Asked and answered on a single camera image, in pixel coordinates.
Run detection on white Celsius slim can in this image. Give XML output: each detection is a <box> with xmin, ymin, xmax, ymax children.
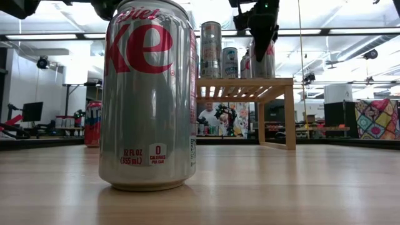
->
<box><xmin>200</xmin><ymin>21</ymin><xmax>223</xmax><ymax>79</ymax></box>

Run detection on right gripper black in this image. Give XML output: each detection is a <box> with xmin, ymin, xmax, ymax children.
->
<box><xmin>232</xmin><ymin>0</ymin><xmax>281</xmax><ymax>63</ymax></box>

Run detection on red background object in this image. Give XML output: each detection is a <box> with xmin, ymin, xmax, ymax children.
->
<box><xmin>0</xmin><ymin>114</ymin><xmax>23</xmax><ymax>128</ymax></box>

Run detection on white box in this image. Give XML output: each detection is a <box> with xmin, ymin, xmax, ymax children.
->
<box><xmin>323</xmin><ymin>84</ymin><xmax>353</xmax><ymax>104</ymax></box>

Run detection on colourful printed banner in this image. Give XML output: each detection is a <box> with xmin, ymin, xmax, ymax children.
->
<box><xmin>236</xmin><ymin>102</ymin><xmax>250</xmax><ymax>138</ymax></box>

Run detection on black metal table frame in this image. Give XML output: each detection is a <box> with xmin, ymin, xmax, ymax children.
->
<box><xmin>0</xmin><ymin>136</ymin><xmax>400</xmax><ymax>151</ymax></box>

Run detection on colourful patchwork cloth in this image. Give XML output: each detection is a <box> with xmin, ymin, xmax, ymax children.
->
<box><xmin>354</xmin><ymin>98</ymin><xmax>400</xmax><ymax>141</ymax></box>

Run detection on orange Fanta can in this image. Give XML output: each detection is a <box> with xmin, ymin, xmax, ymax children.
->
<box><xmin>84</xmin><ymin>99</ymin><xmax>103</xmax><ymax>148</ymax></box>

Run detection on wooden slatted shelf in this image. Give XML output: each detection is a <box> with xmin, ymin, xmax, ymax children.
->
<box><xmin>196</xmin><ymin>77</ymin><xmax>297</xmax><ymax>151</ymax></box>

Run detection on person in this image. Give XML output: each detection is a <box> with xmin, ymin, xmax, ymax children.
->
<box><xmin>197</xmin><ymin>102</ymin><xmax>223</xmax><ymax>136</ymax></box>

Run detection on black computer monitor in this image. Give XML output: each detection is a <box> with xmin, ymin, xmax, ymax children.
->
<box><xmin>21</xmin><ymin>101</ymin><xmax>44</xmax><ymax>123</ymax></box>

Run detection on thin hanging cable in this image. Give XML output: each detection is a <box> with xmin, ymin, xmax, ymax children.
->
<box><xmin>296</xmin><ymin>0</ymin><xmax>310</xmax><ymax>139</ymax></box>

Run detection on black cabinet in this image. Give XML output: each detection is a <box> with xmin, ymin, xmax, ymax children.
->
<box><xmin>324</xmin><ymin>100</ymin><xmax>359</xmax><ymax>139</ymax></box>

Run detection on background table black legs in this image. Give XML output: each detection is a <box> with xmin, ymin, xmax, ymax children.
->
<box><xmin>61</xmin><ymin>81</ymin><xmax>103</xmax><ymax>138</ymax></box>

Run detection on Celsius Arctic Vibe can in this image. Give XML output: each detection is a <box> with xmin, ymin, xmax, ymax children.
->
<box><xmin>221</xmin><ymin>47</ymin><xmax>239</xmax><ymax>79</ymax></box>

